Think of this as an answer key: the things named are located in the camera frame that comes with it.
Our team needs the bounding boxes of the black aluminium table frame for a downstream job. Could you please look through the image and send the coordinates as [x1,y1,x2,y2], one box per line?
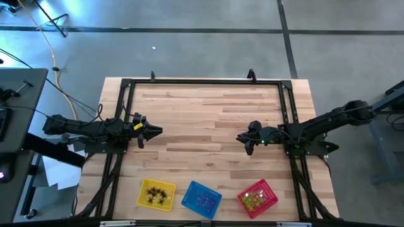
[71,78,343,227]

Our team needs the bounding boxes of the black desk support beam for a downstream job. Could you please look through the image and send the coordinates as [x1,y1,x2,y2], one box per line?
[23,132,86,168]

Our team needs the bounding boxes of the black keyboard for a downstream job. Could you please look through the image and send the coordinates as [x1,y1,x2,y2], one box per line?
[0,107,13,143]

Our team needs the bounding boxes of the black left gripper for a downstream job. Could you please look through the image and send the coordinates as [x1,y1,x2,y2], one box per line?
[128,112,163,149]

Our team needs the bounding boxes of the white paper sheet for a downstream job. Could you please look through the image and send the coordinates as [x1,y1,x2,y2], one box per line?
[40,153,83,191]

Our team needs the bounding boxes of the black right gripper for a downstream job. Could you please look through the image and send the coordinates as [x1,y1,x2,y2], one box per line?
[236,119,278,156]

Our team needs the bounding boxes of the blue plastic basket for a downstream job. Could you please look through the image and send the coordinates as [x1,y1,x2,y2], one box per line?
[181,180,223,221]

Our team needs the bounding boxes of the light grey padded armrest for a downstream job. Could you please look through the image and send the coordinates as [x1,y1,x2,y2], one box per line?
[276,221,312,227]
[100,220,136,226]

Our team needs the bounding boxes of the blue grey metal table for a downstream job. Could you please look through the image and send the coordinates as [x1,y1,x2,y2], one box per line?
[347,80,404,185]

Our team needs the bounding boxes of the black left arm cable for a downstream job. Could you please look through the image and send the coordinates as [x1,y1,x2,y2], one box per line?
[80,101,135,127]

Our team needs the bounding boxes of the orange floor cable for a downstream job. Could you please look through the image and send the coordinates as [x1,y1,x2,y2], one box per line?
[16,0,78,120]

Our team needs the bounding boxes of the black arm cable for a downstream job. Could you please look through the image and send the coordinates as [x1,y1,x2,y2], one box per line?
[80,101,135,127]
[246,128,297,146]

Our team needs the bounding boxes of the black floor cable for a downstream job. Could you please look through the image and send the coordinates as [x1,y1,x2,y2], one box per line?
[0,47,97,120]

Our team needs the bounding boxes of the dark grey desk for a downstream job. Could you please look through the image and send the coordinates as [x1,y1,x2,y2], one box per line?
[0,67,49,224]

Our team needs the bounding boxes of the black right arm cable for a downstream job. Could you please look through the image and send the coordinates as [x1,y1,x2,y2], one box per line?
[246,128,297,146]

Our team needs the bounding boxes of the black bar clamp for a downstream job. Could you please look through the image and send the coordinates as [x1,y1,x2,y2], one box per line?
[59,134,78,145]

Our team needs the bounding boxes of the black tripod stand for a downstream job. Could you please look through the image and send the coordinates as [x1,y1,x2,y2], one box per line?
[33,0,69,38]

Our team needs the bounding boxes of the yellow plastic basket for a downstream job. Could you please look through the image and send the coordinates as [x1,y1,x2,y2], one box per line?
[136,178,177,212]

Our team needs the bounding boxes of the black computer mouse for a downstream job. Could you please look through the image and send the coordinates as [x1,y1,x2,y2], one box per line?
[0,157,15,184]

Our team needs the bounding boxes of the black desk clamp handle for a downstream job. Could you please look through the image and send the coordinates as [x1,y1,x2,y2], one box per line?
[14,79,34,95]

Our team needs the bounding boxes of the red plastic basket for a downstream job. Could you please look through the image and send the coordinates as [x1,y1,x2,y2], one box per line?
[237,178,279,220]

